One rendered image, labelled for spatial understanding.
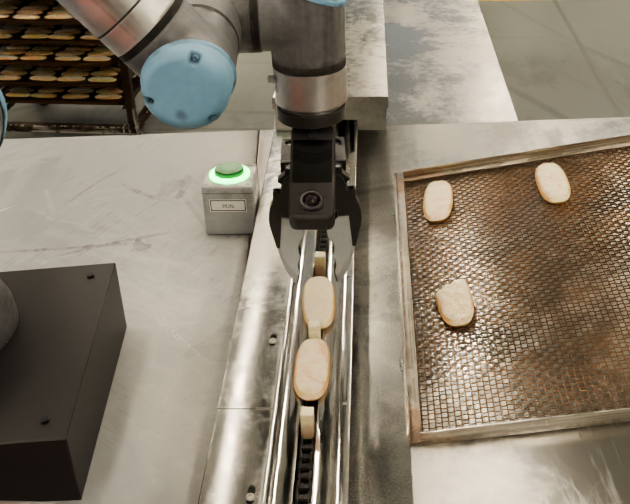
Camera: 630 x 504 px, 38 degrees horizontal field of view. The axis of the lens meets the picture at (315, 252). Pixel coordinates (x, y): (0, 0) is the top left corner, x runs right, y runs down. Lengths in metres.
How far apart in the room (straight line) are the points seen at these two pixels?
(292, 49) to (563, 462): 0.45
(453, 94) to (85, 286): 0.89
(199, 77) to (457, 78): 1.06
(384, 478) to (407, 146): 0.72
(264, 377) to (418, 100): 0.84
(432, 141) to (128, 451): 0.78
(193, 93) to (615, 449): 0.46
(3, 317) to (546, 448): 0.54
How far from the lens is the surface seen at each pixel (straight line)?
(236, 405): 0.91
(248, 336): 0.99
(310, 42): 0.89
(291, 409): 0.92
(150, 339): 1.08
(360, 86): 1.45
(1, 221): 1.38
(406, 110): 1.62
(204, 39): 0.77
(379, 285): 1.14
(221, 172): 1.23
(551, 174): 1.17
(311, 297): 1.05
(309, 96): 0.91
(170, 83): 0.76
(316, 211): 0.88
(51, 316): 1.00
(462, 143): 1.50
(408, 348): 0.92
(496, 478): 0.79
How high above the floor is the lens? 1.47
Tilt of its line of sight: 32 degrees down
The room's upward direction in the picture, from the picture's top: 2 degrees counter-clockwise
